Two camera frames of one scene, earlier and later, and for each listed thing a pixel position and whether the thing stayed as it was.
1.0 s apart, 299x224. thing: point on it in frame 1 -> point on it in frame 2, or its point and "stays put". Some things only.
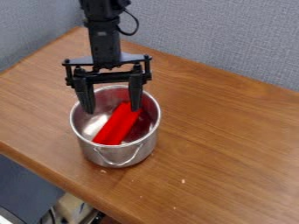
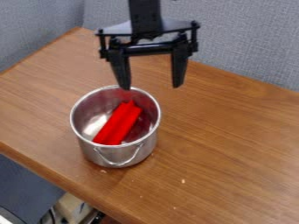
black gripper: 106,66 -> 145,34
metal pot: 138,143 stays put
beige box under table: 70,209 stays put
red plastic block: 116,126 stays put
